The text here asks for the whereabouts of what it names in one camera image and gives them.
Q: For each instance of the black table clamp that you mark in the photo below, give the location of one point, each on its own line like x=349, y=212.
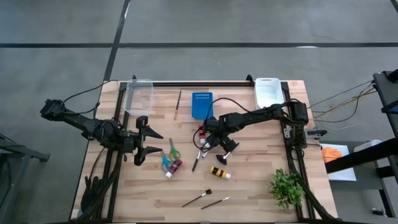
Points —
x=315, y=133

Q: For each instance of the white plastic bin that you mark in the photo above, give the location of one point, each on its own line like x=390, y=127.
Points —
x=267, y=91

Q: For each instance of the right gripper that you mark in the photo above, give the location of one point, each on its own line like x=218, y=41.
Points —
x=219, y=124

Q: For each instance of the large black fan brush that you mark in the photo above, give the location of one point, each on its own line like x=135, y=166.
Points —
x=221, y=160

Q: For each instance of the thick black brush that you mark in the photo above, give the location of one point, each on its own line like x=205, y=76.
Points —
x=196, y=161

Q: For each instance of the black equipment cart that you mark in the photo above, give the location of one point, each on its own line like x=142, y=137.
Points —
x=385, y=90

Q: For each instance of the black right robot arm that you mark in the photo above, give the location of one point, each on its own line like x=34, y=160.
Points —
x=258, y=115

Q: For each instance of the red black striped paint bottle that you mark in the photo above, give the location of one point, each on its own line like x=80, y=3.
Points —
x=202, y=135
x=175, y=166

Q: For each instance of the black aluminium table frame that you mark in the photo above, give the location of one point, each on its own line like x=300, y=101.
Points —
x=202, y=84

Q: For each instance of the black metal stand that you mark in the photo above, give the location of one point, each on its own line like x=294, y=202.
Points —
x=18, y=152

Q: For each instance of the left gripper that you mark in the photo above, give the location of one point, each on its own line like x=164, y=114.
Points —
x=130, y=142

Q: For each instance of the thin brown orange paintbrush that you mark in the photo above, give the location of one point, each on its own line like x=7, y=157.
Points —
x=178, y=104

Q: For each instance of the orange cloth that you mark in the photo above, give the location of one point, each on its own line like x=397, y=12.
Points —
x=331, y=154

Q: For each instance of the thin black paintbrush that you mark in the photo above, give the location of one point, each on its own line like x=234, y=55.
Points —
x=214, y=203

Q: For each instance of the yellow black striped paint bottle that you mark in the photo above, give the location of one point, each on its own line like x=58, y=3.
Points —
x=219, y=172

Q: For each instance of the green artificial plant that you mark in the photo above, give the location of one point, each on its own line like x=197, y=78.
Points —
x=286, y=188

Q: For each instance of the blue plastic basket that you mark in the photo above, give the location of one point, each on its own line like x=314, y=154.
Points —
x=202, y=107

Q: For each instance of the white sheet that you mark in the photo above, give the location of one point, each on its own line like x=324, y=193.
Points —
x=342, y=175

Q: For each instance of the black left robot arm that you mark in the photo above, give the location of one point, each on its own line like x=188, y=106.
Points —
x=84, y=123

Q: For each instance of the small black floor object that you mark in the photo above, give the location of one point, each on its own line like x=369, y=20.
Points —
x=379, y=212

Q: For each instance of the grey metal bracket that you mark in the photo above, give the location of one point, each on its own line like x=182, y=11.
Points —
x=287, y=133

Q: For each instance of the clear plastic bin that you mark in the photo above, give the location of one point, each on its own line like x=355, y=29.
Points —
x=138, y=99

